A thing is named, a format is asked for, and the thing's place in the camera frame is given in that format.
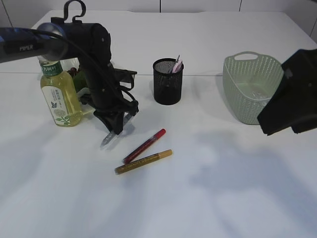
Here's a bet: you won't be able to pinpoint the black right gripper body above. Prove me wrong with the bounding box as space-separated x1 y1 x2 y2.
257 49 317 135

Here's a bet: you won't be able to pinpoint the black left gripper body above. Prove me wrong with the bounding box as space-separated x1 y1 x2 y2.
80 61 139 134

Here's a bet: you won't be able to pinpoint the purple grape bunch with leaves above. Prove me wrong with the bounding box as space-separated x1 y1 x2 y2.
67 66 87 92

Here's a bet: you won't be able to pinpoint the clear plastic sheet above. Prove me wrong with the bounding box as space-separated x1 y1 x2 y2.
248 90 270 100

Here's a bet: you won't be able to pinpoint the silver glitter pen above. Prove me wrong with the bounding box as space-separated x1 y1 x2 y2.
100 114 133 149

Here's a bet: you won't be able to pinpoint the yellow tea bottle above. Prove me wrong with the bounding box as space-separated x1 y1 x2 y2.
38 56 83 127

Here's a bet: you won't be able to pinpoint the red glitter pen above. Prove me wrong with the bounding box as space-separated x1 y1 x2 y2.
122 128 166 164

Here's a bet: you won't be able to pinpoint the gold glitter pen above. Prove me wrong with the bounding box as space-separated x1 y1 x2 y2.
114 149 173 175

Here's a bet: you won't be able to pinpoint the pink scissors with sheath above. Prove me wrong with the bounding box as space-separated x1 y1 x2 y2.
172 60 183 73

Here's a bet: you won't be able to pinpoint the clear plastic ruler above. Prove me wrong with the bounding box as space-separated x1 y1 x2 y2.
168 55 180 73

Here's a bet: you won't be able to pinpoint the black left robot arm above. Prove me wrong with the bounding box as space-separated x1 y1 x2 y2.
0 22 138 134

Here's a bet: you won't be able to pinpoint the green wavy glass plate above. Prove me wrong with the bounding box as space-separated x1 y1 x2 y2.
60 58 90 98

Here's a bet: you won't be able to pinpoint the green plastic woven basket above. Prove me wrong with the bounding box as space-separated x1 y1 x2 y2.
222 52 284 125

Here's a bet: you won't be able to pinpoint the black mesh pen holder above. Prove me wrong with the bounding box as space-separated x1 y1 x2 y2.
153 58 184 105

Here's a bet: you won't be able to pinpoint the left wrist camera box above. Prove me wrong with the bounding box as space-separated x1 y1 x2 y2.
114 68 137 83

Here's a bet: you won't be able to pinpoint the black cable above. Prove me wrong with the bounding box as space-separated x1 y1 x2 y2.
29 0 139 110

